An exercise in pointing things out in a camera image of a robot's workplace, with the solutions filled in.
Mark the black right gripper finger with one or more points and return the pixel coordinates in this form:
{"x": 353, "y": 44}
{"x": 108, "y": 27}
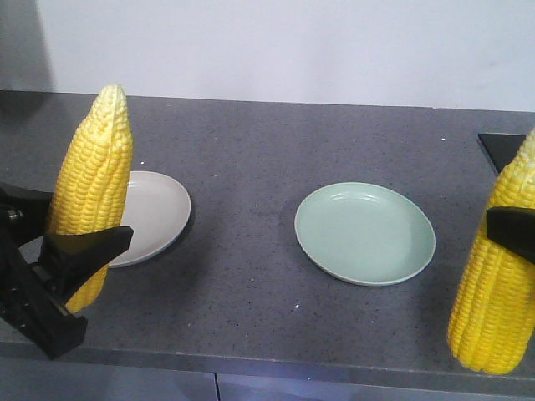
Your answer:
{"x": 512, "y": 228}

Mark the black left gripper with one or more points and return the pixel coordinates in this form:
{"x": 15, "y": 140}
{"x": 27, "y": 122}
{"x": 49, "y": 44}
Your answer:
{"x": 69, "y": 261}

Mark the yellow corn cob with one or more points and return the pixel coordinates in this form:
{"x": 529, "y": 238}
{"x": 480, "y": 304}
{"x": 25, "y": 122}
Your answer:
{"x": 492, "y": 319}
{"x": 91, "y": 187}

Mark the grey lower cabinet drawers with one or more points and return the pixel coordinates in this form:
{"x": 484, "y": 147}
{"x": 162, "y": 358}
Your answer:
{"x": 24, "y": 379}

